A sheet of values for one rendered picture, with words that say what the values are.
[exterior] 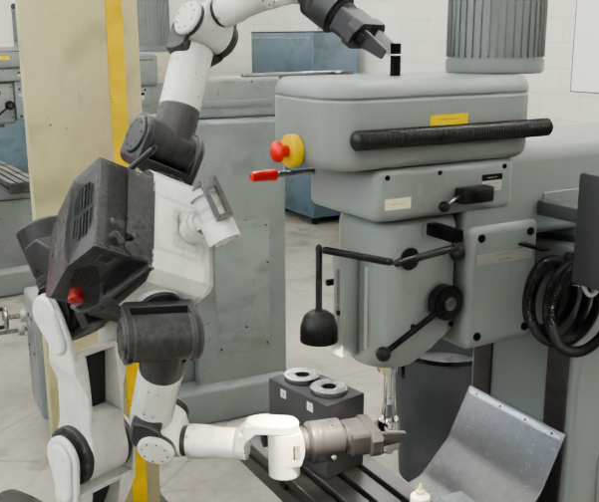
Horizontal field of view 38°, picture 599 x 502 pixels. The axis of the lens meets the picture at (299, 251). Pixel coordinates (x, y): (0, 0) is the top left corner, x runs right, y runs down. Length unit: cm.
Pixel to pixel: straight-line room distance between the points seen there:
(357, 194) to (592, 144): 57
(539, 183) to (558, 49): 542
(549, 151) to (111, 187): 88
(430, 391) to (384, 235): 218
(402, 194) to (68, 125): 184
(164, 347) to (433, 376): 224
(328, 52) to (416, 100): 744
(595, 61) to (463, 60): 521
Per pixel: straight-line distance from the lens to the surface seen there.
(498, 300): 181
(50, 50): 319
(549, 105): 729
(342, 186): 165
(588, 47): 702
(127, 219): 167
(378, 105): 153
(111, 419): 209
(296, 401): 209
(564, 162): 187
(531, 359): 205
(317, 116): 153
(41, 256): 201
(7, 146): 1063
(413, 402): 383
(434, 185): 163
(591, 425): 203
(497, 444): 213
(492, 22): 177
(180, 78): 189
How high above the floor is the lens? 197
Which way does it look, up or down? 14 degrees down
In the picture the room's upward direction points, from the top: straight up
